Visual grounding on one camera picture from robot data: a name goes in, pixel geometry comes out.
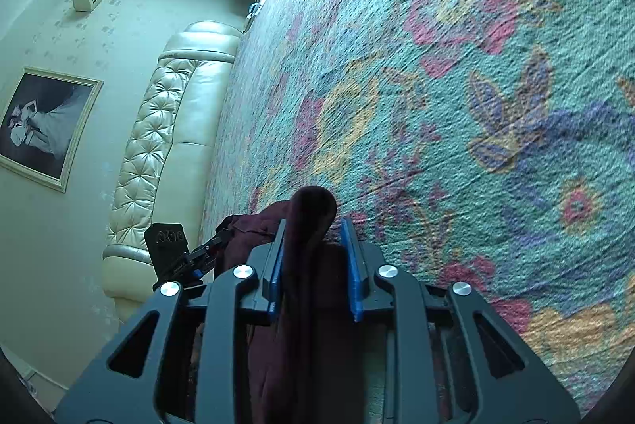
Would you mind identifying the maroon pants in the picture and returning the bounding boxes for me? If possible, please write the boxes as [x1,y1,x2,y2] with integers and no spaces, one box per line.
[191,186,388,424]

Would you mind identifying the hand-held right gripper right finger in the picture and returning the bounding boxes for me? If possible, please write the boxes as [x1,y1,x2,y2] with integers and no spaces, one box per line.
[340,218,581,424]

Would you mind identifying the floral printed blanket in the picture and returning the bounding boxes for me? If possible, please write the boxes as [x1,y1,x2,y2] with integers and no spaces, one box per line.
[198,0,635,412]

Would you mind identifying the framed wall picture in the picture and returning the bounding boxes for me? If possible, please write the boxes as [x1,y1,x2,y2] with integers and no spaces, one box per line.
[0,66,105,194]

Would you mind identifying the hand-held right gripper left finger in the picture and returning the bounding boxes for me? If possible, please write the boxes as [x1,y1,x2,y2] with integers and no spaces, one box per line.
[54,220,289,424]

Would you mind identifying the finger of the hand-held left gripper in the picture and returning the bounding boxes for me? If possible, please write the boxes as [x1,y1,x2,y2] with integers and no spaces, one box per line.
[187,227,235,270]

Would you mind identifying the cream tufted leather headboard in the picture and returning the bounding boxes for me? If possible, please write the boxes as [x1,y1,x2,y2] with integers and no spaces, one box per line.
[102,21,244,326]

